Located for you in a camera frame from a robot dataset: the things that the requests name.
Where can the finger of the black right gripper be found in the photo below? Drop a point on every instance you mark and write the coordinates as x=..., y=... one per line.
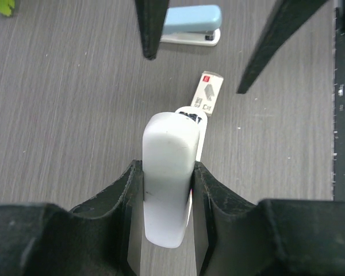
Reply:
x=151, y=15
x=286, y=17

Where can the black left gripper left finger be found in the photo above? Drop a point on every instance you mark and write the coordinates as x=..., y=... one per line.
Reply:
x=101, y=236

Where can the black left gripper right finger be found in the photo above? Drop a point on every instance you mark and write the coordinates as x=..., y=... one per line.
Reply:
x=273, y=237

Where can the white stapler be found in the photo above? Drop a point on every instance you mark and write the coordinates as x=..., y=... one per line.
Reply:
x=172, y=144

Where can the staples box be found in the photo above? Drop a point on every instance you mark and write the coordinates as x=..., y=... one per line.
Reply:
x=207, y=92

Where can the green bok choy toy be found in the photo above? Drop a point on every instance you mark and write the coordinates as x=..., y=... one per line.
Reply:
x=7, y=7

